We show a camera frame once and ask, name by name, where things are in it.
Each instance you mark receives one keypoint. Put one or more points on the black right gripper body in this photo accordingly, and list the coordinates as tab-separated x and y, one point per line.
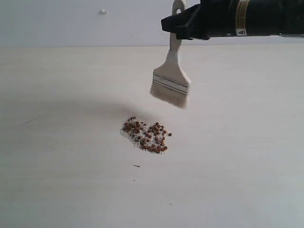
217	18

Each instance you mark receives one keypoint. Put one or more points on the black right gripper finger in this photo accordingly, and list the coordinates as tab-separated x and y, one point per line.
182	15
191	31

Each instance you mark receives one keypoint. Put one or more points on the white paint brush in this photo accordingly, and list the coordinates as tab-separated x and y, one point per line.
169	81

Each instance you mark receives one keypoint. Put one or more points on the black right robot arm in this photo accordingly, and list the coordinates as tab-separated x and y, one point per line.
237	18

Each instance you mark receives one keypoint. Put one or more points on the pile of brown beans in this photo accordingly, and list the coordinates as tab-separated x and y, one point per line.
146	136

